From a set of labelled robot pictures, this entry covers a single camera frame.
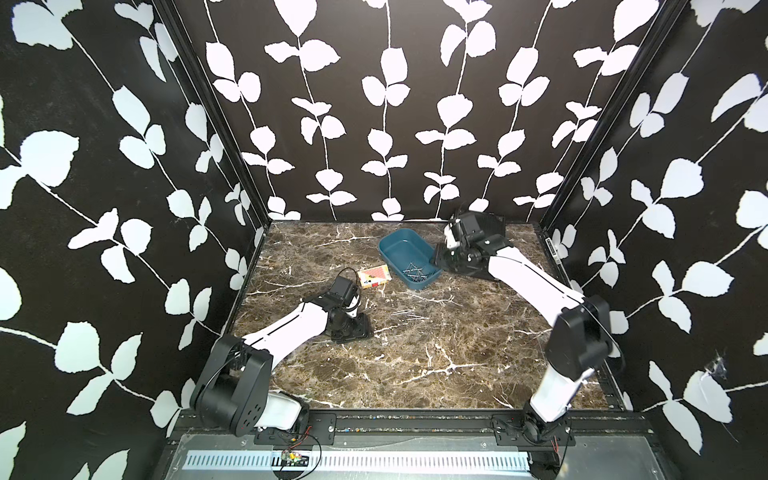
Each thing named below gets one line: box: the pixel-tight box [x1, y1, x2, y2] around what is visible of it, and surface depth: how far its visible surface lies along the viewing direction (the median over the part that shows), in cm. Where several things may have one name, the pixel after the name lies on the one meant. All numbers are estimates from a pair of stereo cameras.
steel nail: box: [402, 262, 428, 282], surface depth 106 cm
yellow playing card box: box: [357, 264, 392, 289], surface depth 104 cm
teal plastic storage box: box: [378, 228, 443, 290], surface depth 113 cm
